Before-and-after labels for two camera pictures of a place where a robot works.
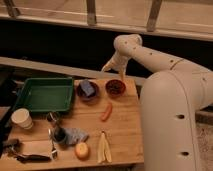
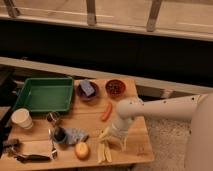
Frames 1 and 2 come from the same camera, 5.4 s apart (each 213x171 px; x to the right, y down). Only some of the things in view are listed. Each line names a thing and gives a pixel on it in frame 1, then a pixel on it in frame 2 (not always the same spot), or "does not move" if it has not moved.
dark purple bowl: (87, 99) does not move
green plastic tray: (54, 94) does not move
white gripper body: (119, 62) -> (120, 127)
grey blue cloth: (75, 135) does not move
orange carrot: (107, 113) does not move
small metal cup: (52, 116) does not move
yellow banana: (104, 151) does not move
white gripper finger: (108, 66) -> (105, 133)
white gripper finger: (122, 72) -> (124, 143)
